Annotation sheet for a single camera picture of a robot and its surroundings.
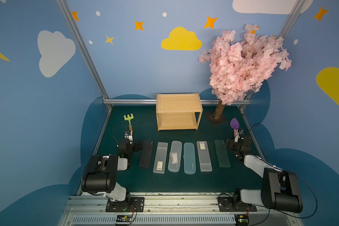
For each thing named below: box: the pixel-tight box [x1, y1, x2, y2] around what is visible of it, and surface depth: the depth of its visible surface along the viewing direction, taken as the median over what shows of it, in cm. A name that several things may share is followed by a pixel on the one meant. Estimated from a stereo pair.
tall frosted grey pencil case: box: [196, 140, 213, 172], surface depth 93 cm
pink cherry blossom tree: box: [199, 24, 292, 120], surface depth 72 cm
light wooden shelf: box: [155, 91, 203, 132], surface depth 101 cm
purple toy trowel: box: [229, 117, 240, 138], surface depth 113 cm
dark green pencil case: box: [214, 139, 231, 168], surface depth 92 cm
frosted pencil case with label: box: [152, 141, 169, 174], surface depth 92 cm
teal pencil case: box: [183, 142, 197, 175], surface depth 93 cm
